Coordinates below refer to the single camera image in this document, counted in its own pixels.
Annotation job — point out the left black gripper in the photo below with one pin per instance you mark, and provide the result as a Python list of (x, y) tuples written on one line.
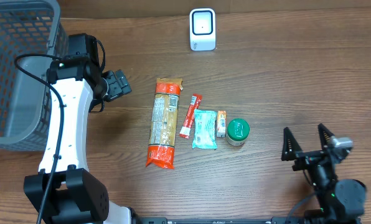
[(117, 88)]

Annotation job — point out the small orange white box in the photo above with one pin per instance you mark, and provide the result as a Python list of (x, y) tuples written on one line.
[(221, 124)]

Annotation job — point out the red white stick packet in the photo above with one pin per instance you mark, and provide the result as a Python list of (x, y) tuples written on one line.
[(189, 119)]

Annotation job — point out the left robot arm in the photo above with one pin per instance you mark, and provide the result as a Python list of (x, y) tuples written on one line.
[(63, 190)]

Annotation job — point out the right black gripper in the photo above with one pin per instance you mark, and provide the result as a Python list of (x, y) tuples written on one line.
[(290, 153)]

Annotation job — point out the grey plastic mesh basket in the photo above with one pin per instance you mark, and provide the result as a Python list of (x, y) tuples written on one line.
[(32, 28)]

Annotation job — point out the teal snack packet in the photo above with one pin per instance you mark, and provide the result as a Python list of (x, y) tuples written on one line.
[(204, 133)]

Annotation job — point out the orange noodle packet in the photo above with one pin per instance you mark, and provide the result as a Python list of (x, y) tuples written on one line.
[(161, 145)]

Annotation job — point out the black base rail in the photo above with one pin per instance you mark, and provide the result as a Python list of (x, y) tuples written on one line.
[(273, 220)]

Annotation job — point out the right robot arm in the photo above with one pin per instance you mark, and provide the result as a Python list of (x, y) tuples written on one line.
[(340, 201)]

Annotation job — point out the white barcode scanner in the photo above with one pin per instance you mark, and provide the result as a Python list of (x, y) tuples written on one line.
[(202, 29)]

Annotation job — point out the green lid white jar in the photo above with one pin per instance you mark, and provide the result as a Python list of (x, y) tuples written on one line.
[(237, 132)]

